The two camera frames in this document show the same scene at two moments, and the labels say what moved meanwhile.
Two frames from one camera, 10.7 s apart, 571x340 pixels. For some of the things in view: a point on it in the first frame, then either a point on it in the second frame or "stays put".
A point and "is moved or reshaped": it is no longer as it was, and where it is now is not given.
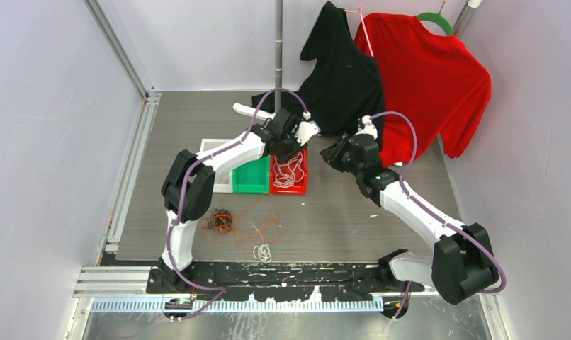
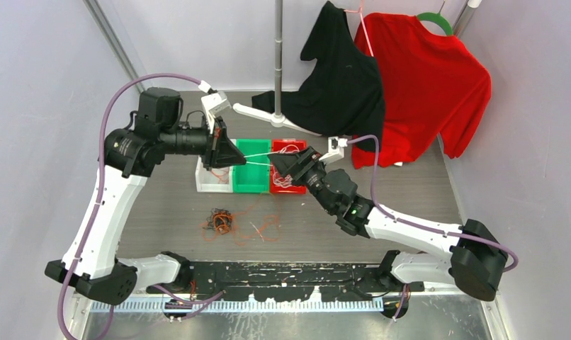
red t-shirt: [437, 78] stays put
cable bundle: [220, 221] stays put
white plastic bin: [223, 176] stays put
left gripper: [281, 156] to [221, 151]
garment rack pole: [278, 37] stays put
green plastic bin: [253, 176] stays put
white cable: [263, 253] is moved or reshaped
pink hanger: [360, 10] stays put
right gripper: [331, 155] to [292, 163]
